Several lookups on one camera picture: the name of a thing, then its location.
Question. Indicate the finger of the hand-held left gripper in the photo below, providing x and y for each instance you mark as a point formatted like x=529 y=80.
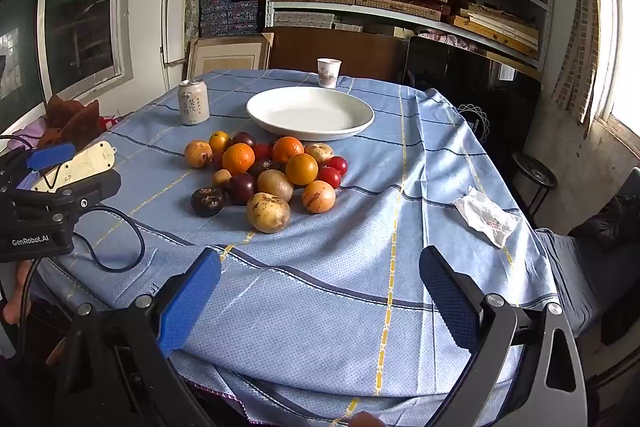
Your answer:
x=50 y=155
x=75 y=197

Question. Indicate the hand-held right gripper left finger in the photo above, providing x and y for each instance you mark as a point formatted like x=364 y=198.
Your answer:
x=190 y=297

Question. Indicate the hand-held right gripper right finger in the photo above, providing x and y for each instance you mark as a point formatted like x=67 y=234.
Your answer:
x=450 y=302

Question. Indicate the yellow speckled fruit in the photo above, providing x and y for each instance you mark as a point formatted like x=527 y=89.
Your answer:
x=268 y=212

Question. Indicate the dark red plum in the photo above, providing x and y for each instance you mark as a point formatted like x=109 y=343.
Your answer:
x=242 y=189
x=244 y=139

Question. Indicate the small tan longan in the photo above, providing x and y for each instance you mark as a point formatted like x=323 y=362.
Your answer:
x=221 y=178

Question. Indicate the striped tan fruit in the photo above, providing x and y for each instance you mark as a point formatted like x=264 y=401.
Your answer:
x=318 y=197
x=198 y=154

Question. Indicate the greenish orange mandarin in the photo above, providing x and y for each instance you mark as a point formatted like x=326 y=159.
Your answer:
x=219 y=142

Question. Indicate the red tomato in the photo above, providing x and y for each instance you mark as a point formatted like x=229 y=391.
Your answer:
x=330 y=177
x=338 y=164
x=262 y=152

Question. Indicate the pale tan round fruit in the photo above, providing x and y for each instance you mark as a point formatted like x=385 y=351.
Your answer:
x=320 y=152

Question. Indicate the white oval plate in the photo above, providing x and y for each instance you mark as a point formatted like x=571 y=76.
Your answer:
x=310 y=114

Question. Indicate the person's right hand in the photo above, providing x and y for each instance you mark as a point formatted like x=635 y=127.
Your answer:
x=367 y=420

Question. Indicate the pale pink cloth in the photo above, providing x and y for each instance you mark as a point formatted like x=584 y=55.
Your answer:
x=30 y=129

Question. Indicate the brown cloth bundle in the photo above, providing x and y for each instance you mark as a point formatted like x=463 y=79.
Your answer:
x=75 y=122

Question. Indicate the beige power strip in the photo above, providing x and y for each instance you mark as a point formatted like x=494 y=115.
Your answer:
x=92 y=157

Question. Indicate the crumpled white tissue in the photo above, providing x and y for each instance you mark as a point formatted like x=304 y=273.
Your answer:
x=487 y=217

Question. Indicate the blue plaid tablecloth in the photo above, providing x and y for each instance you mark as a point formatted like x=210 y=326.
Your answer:
x=350 y=282

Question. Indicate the white beverage can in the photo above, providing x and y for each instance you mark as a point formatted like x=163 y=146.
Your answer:
x=194 y=104

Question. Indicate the white framed window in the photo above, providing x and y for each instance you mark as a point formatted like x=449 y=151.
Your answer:
x=85 y=7

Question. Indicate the black round stool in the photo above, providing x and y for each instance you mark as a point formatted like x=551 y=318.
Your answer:
x=535 y=172

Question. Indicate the black cloth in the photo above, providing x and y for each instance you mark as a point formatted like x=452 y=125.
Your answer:
x=605 y=222

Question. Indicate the white slat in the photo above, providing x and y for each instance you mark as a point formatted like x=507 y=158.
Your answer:
x=167 y=7

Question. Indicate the marble slab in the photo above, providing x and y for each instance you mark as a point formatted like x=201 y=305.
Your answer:
x=192 y=2

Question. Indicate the pile of blue printed boxes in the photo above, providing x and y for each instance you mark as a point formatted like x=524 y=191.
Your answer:
x=225 y=14

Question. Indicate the black glossy panel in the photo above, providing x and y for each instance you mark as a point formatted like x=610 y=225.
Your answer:
x=450 y=72

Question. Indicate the white paper cup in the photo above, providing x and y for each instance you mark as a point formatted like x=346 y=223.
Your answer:
x=328 y=74

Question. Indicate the pink floral cloth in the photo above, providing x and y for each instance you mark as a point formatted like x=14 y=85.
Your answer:
x=450 y=41

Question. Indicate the brown wooden board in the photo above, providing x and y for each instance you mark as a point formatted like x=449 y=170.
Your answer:
x=350 y=52

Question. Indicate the brick pattern curtain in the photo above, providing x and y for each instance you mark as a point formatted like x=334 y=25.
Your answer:
x=580 y=32

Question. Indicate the bright window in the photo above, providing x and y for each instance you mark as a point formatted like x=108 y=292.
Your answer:
x=625 y=57

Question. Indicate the wooden picture frame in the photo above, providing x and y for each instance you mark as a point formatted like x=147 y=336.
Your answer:
x=225 y=54

